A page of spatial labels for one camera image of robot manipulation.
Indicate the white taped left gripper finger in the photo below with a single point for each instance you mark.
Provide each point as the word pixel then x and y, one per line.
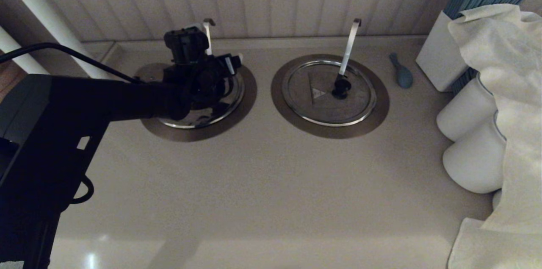
pixel 232 63

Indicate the white round pole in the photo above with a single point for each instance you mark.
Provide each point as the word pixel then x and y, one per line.
pixel 42 6
pixel 17 55

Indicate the small blue spoon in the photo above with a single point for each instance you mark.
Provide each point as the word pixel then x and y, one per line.
pixel 403 76

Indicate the hinged steel lid black knob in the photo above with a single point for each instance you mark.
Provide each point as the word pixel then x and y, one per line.
pixel 309 103
pixel 228 108

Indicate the white box holder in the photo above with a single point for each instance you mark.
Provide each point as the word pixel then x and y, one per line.
pixel 436 57

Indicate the white cylindrical container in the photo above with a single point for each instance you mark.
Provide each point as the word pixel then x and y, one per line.
pixel 474 163
pixel 461 112

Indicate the brown wooden board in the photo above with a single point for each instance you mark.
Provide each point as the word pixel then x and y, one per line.
pixel 8 82

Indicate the white woven cloth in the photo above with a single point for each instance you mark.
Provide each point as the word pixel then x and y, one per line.
pixel 512 91

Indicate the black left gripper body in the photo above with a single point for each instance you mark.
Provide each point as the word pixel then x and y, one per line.
pixel 207 80

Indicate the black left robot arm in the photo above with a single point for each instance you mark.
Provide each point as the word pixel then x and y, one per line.
pixel 63 133

